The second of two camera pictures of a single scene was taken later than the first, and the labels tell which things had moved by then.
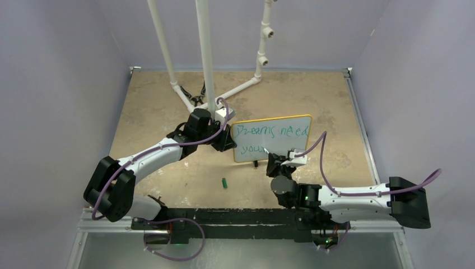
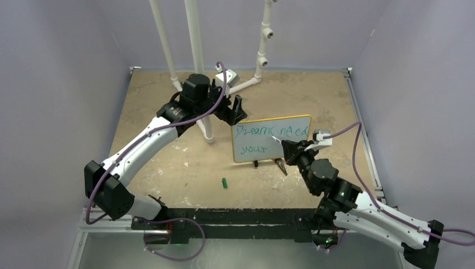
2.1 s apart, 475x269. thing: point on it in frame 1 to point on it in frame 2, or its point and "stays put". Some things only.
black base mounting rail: (184, 225) stays put
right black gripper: (274, 164) to (293, 150)
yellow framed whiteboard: (277, 135) stays put
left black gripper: (226, 141) to (232, 116)
